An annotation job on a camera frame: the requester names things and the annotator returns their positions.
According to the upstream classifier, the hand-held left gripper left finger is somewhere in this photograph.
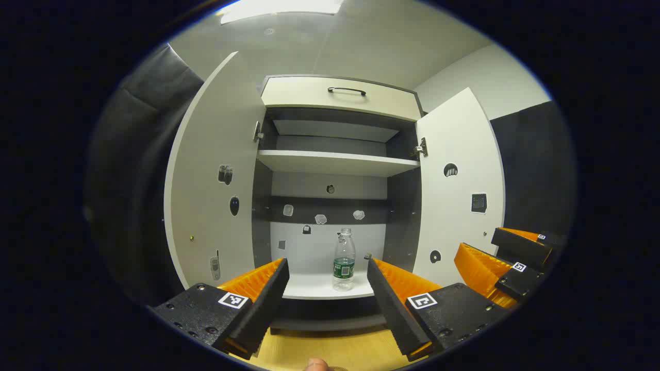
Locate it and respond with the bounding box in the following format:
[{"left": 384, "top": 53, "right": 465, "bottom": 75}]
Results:
[{"left": 147, "top": 258, "right": 290, "bottom": 360}]

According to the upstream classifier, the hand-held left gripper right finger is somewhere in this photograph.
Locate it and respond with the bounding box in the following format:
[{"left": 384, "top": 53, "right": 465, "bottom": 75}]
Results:
[{"left": 364, "top": 254, "right": 508, "bottom": 362}]

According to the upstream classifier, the clear plastic bottle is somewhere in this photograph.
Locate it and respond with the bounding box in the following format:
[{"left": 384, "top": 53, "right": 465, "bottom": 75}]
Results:
[{"left": 332, "top": 228, "right": 356, "bottom": 292}]

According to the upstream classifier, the white cabinet door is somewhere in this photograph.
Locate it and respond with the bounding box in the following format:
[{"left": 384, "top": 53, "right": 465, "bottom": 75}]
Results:
[
  {"left": 163, "top": 51, "right": 266, "bottom": 290},
  {"left": 412, "top": 87, "right": 506, "bottom": 288}
]

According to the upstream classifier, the grey and white cabinet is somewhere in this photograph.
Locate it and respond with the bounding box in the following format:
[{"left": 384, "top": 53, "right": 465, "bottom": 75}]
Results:
[{"left": 252, "top": 75, "right": 425, "bottom": 333}]

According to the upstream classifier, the white cabinet shelf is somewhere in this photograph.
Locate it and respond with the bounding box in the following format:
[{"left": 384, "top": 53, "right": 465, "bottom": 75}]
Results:
[{"left": 256, "top": 149, "right": 420, "bottom": 178}]

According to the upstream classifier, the cream cabinet drawer front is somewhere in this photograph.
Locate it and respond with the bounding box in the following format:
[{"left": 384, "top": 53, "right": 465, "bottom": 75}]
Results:
[{"left": 260, "top": 76, "right": 423, "bottom": 122}]

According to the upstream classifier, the ceiling light panel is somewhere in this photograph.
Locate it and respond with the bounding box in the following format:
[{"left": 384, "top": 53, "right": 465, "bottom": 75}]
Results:
[{"left": 221, "top": 0, "right": 344, "bottom": 25}]

